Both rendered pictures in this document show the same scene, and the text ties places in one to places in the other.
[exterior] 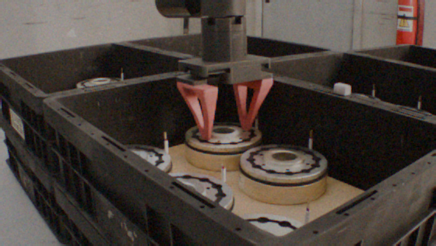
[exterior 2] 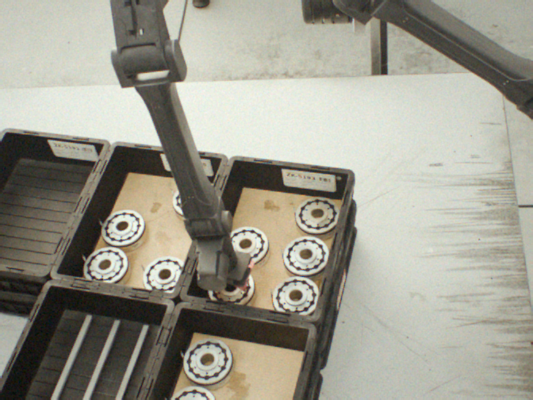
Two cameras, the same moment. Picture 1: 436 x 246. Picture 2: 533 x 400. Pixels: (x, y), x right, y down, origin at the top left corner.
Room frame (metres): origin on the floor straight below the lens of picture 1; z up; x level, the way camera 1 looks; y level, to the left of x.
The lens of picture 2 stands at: (0.93, 0.91, 2.39)
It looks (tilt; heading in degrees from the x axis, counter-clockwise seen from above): 52 degrees down; 242
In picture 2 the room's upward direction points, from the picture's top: 11 degrees counter-clockwise
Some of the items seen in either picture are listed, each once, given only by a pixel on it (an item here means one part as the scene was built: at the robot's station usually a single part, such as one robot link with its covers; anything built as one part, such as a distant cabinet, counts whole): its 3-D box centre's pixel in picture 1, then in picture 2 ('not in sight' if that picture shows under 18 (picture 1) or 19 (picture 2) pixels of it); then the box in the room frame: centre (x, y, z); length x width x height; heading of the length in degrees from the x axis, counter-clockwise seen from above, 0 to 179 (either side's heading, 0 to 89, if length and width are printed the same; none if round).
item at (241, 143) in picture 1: (223, 135); (231, 287); (0.56, -0.01, 0.86); 0.10 x 0.10 x 0.01
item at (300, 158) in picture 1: (284, 158); (245, 244); (0.47, -0.08, 0.86); 0.05 x 0.05 x 0.01
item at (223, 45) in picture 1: (223, 44); (222, 257); (0.56, -0.01, 0.98); 0.10 x 0.07 x 0.07; 123
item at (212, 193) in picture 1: (181, 196); (306, 255); (0.38, 0.04, 0.86); 0.10 x 0.10 x 0.01
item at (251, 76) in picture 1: (237, 97); not in sight; (0.57, -0.02, 0.91); 0.07 x 0.07 x 0.09; 33
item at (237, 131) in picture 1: (223, 131); (231, 286); (0.56, -0.01, 0.86); 0.05 x 0.05 x 0.01
